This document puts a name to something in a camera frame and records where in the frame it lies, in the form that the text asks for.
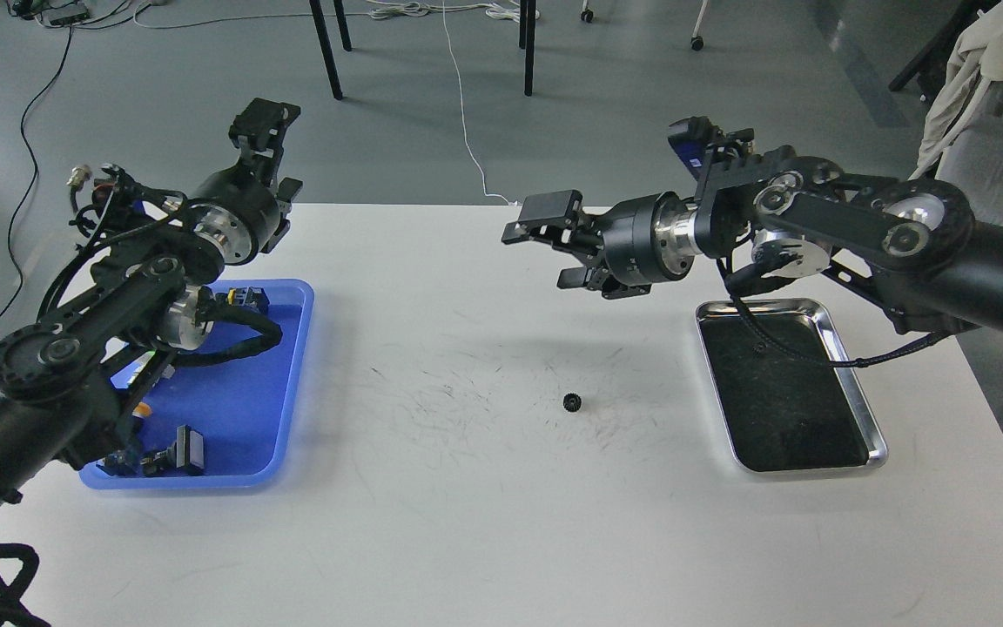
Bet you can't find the white floor cable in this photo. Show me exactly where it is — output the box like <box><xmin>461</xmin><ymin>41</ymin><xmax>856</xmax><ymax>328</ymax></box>
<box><xmin>367</xmin><ymin>0</ymin><xmax>537</xmax><ymax>208</ymax></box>

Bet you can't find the black table leg right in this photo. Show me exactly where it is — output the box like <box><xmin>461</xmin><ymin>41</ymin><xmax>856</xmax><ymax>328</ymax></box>
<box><xmin>518</xmin><ymin>0</ymin><xmax>538</xmax><ymax>97</ymax></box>

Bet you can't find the red push button switch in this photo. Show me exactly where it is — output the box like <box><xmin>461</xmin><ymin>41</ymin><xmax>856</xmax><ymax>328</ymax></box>
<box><xmin>215</xmin><ymin>287</ymin><xmax>271</xmax><ymax>316</ymax></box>

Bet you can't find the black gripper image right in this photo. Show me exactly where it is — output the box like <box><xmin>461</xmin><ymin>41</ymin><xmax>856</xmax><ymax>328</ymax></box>
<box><xmin>502</xmin><ymin>190</ymin><xmax>699</xmax><ymax>300</ymax></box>

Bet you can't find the blue plastic tray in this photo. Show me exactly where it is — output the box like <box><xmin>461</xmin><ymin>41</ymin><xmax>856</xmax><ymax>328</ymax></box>
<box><xmin>78</xmin><ymin>279</ymin><xmax>315</xmax><ymax>489</ymax></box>

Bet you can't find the black table leg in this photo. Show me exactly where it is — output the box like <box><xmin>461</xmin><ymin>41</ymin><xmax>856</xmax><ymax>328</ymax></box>
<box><xmin>309</xmin><ymin>0</ymin><xmax>352</xmax><ymax>102</ymax></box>
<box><xmin>518</xmin><ymin>0</ymin><xmax>538</xmax><ymax>97</ymax></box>

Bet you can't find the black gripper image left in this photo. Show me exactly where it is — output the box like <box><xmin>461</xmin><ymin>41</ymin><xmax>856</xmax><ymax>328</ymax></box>
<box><xmin>190</xmin><ymin>97</ymin><xmax>303</xmax><ymax>266</ymax></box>

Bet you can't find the beige cloth on chair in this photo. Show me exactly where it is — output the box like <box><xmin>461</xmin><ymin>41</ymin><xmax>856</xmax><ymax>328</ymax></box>
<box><xmin>909</xmin><ymin>1</ymin><xmax>1003</xmax><ymax>179</ymax></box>

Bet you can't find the black rectangular block part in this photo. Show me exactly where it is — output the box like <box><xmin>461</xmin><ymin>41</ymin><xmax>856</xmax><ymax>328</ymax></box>
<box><xmin>140</xmin><ymin>425</ymin><xmax>205</xmax><ymax>477</ymax></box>

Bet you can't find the black robot arm image left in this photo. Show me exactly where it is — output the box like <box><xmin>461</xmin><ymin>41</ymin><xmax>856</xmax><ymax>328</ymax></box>
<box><xmin>0</xmin><ymin>98</ymin><xmax>302</xmax><ymax>626</ymax></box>

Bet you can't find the silver metal tray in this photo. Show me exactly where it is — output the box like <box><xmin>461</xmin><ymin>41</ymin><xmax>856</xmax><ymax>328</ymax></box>
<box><xmin>696</xmin><ymin>299</ymin><xmax>888</xmax><ymax>475</ymax></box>

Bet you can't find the black floor cable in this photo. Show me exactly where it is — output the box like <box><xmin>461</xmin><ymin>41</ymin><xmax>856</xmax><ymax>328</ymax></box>
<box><xmin>0</xmin><ymin>0</ymin><xmax>89</xmax><ymax>393</ymax></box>

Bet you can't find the black table leg left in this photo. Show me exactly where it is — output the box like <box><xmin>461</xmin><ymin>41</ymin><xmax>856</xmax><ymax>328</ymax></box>
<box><xmin>309</xmin><ymin>0</ymin><xmax>352</xmax><ymax>102</ymax></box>

